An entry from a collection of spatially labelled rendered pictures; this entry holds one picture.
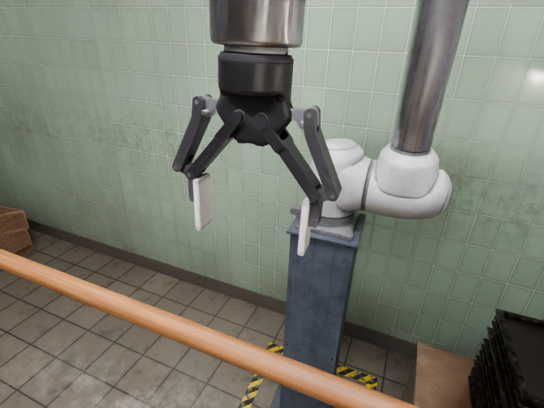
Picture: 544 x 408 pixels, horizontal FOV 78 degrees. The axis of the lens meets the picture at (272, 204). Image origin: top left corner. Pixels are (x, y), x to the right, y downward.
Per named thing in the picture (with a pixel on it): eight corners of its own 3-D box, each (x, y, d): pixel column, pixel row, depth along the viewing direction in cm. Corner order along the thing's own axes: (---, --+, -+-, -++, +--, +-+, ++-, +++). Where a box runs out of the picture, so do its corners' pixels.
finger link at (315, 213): (315, 180, 37) (342, 185, 36) (310, 221, 39) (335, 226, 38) (312, 185, 36) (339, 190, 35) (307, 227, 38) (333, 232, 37)
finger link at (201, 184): (197, 180, 40) (192, 180, 40) (200, 231, 43) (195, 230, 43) (210, 172, 42) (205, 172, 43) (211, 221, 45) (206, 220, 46)
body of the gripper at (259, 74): (308, 53, 35) (299, 139, 39) (233, 48, 37) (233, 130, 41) (285, 53, 29) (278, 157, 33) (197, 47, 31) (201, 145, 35)
